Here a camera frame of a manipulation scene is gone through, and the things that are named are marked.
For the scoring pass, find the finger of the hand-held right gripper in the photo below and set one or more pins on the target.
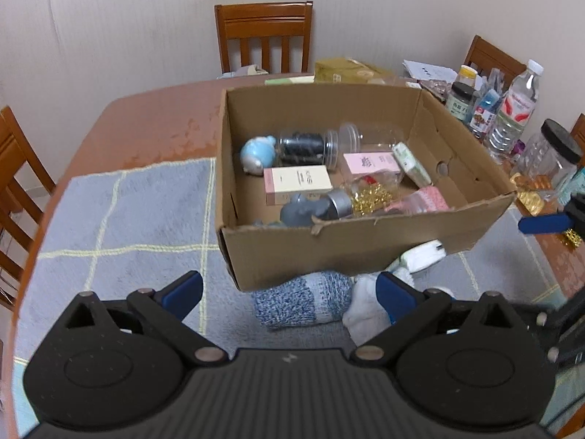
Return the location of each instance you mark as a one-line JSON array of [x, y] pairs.
[[544, 223], [566, 329]]

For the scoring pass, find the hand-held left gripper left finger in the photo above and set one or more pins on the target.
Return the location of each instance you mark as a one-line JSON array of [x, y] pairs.
[[183, 290]]

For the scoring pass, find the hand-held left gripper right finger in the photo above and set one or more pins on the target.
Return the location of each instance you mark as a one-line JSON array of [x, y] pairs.
[[397, 293]]

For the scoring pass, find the small gold ornament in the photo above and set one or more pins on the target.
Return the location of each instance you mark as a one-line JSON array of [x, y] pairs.
[[571, 238]]

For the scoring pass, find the white sock with blue stripe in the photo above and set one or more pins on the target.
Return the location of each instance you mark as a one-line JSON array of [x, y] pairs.
[[368, 311]]

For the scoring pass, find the brown cardboard box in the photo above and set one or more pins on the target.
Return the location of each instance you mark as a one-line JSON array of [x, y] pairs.
[[347, 251]]

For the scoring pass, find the blue knit sock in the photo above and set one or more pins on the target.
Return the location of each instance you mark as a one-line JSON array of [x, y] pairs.
[[301, 299]]

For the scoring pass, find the grey plush toy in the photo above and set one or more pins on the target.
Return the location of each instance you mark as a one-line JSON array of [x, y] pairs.
[[301, 210]]

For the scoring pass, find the blue and white toy figure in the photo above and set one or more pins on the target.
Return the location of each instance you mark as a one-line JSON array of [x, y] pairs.
[[257, 153]]

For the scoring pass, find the clear plastic jar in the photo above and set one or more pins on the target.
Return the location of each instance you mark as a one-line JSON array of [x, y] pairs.
[[374, 135]]

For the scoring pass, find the clear jar with dark contents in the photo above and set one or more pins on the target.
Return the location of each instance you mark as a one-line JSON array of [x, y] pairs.
[[301, 146]]

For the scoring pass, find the gold foil packet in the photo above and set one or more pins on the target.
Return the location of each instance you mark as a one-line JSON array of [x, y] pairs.
[[530, 196]]

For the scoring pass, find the teal box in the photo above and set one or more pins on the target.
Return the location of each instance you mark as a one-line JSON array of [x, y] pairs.
[[571, 185]]

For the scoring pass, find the large clear jar black lid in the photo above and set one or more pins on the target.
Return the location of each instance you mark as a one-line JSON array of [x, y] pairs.
[[548, 155]]

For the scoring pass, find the blue checked towel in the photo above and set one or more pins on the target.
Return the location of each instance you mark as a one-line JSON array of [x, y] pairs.
[[128, 219]]

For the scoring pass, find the wooden dining chair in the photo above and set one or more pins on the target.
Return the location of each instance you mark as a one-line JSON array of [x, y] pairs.
[[578, 130], [13, 178], [491, 57], [265, 27]]

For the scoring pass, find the silver round tin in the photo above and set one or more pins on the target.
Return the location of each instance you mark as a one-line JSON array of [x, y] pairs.
[[339, 203]]

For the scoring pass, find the clear water bottle red label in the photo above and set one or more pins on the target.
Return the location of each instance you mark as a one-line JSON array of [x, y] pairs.
[[514, 109]]

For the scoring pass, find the small red labelled box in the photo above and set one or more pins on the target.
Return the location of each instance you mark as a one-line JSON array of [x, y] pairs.
[[482, 121]]

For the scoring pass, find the white and green tube box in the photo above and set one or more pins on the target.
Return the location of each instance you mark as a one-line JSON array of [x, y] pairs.
[[411, 164]]

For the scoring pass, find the small pink carton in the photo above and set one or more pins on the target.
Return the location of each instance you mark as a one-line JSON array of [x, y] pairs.
[[372, 163]]

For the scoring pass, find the small blue bottle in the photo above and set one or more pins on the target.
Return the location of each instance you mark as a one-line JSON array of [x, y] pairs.
[[488, 100]]

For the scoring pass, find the large pink carton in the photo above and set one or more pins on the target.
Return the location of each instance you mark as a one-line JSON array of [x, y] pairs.
[[297, 183]]

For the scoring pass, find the jar with yellow lid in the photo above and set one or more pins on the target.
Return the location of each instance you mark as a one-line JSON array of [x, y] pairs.
[[467, 74]]

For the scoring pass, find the patterned foil pouch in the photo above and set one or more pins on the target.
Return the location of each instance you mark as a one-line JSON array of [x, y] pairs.
[[434, 89]]

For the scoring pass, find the white papers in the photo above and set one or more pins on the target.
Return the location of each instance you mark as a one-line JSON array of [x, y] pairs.
[[429, 71]]

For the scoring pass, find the yellow green carton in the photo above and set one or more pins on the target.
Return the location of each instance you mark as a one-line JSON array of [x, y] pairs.
[[347, 71]]

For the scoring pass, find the folded paper on chair seat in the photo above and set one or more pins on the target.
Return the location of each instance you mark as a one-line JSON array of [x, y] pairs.
[[249, 70]]

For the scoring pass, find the pale green flat pack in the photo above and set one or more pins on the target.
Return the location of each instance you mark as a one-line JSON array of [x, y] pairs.
[[290, 80]]

